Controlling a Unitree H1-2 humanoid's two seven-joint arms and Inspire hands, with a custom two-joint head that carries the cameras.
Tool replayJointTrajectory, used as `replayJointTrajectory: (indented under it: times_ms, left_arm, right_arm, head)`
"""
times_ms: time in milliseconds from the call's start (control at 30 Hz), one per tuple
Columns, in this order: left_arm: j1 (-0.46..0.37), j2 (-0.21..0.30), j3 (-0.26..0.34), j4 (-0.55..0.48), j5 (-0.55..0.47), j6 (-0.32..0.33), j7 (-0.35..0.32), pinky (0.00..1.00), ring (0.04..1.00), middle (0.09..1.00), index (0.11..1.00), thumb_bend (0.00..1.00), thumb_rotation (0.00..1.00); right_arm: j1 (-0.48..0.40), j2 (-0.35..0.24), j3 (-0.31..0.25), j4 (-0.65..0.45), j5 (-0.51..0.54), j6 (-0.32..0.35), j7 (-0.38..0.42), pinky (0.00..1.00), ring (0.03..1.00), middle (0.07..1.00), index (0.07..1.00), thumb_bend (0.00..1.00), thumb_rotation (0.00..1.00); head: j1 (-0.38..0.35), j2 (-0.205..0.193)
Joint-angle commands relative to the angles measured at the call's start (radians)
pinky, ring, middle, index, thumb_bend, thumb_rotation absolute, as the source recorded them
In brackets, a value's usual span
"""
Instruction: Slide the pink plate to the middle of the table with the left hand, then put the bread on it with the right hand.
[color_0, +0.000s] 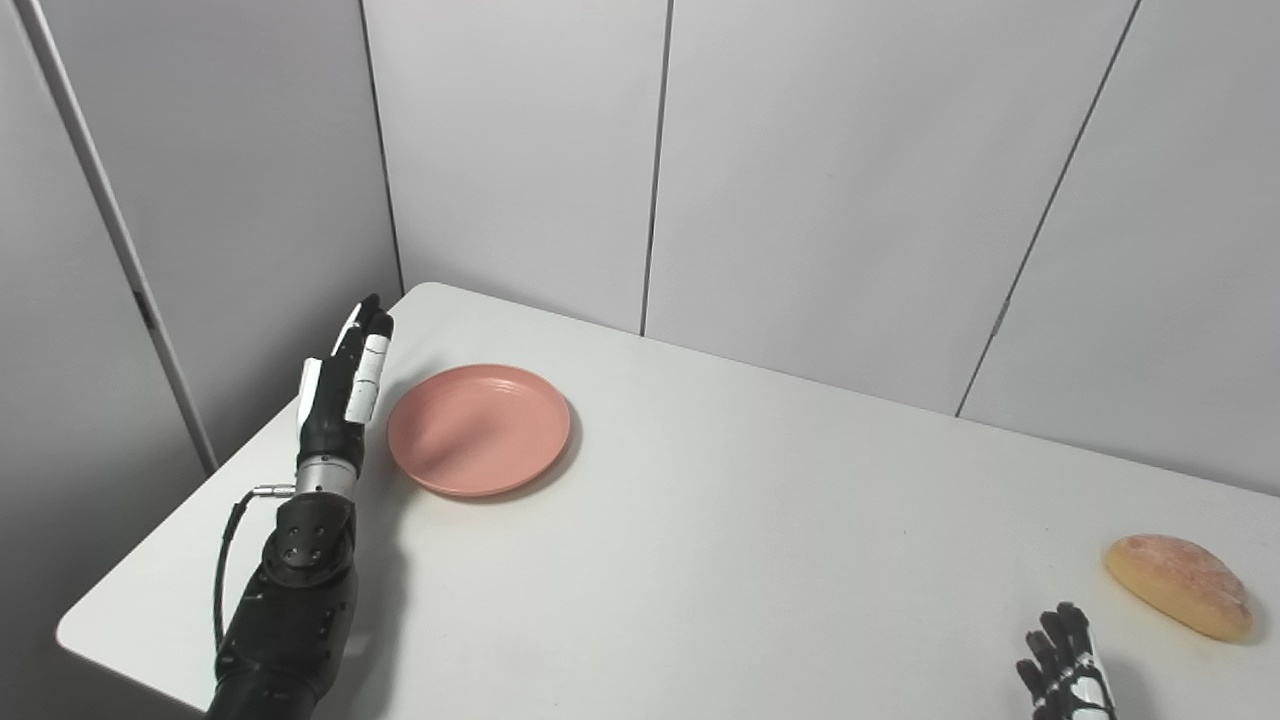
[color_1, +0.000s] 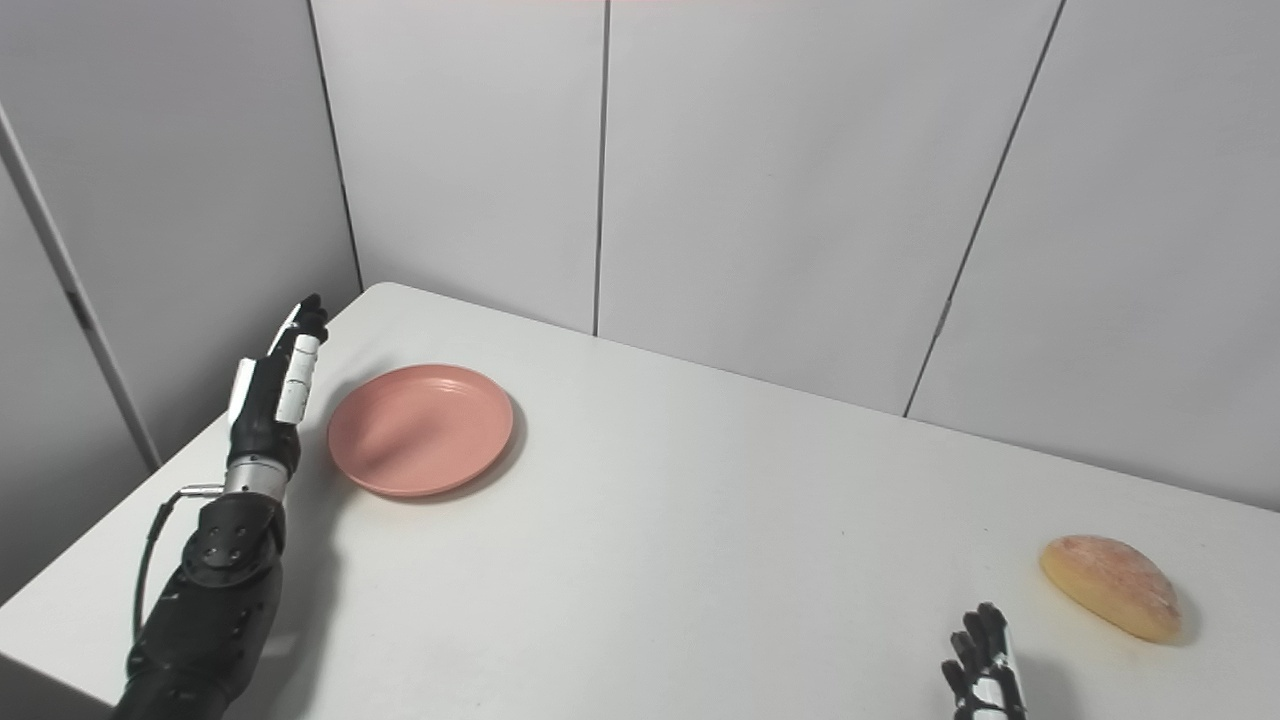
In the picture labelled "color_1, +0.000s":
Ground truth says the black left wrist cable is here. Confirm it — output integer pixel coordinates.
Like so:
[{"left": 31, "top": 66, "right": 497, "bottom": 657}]
[{"left": 132, "top": 484, "right": 225, "bottom": 641}]

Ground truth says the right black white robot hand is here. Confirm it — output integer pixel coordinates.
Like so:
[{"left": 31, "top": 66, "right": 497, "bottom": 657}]
[{"left": 940, "top": 602, "right": 1029, "bottom": 720}]

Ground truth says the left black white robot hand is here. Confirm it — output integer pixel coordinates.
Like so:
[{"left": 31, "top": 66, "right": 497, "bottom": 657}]
[{"left": 226, "top": 293, "right": 330, "bottom": 473}]

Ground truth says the pink round plate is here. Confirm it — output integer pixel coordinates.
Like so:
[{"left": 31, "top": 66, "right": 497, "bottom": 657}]
[{"left": 327, "top": 364, "right": 515, "bottom": 498}]

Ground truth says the golden bread roll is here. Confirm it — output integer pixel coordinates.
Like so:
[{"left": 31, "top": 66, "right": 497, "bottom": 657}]
[{"left": 1039, "top": 534, "right": 1183, "bottom": 643}]

